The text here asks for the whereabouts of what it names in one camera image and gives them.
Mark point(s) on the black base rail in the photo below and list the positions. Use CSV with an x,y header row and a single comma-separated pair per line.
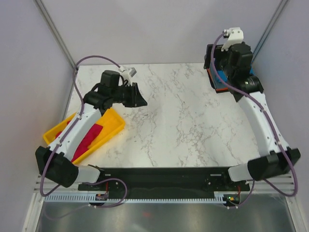
x,y
165,182

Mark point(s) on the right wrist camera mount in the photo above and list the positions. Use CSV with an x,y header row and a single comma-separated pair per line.
x,y
234,36

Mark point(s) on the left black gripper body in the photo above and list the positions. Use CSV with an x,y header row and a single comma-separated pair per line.
x,y
125,96

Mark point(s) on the blue t shirt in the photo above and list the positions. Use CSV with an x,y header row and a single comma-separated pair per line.
x,y
241,78

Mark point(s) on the aluminium corner post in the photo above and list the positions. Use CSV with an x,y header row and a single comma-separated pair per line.
x,y
54,31
270,26

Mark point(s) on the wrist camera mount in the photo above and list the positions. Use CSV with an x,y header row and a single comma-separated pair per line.
x,y
127,74
234,36

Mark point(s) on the right aluminium corner post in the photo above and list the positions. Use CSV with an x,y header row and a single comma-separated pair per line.
x,y
270,26

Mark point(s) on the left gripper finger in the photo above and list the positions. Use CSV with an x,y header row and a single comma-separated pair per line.
x,y
139,101
134,90

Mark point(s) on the white slotted cable duct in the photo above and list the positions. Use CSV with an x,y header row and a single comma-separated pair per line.
x,y
95,198

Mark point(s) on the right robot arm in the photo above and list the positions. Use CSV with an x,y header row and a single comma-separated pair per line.
x,y
276,156

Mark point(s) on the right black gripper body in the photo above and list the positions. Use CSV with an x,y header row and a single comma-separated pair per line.
x,y
222,57

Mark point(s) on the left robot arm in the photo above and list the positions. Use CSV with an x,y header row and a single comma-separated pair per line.
x,y
54,162

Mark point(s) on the folded orange shirt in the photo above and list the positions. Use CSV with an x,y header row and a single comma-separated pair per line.
x,y
214,78

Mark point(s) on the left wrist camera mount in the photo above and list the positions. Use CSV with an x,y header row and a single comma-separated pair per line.
x,y
127,74

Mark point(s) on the red t shirt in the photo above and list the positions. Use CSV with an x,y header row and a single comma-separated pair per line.
x,y
83,147

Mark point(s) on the yellow plastic bin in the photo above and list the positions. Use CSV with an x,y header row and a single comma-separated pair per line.
x,y
112,124

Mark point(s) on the left aluminium corner post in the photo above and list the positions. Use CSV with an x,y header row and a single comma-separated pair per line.
x,y
54,31

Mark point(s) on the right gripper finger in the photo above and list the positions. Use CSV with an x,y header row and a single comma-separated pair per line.
x,y
207,61
209,50

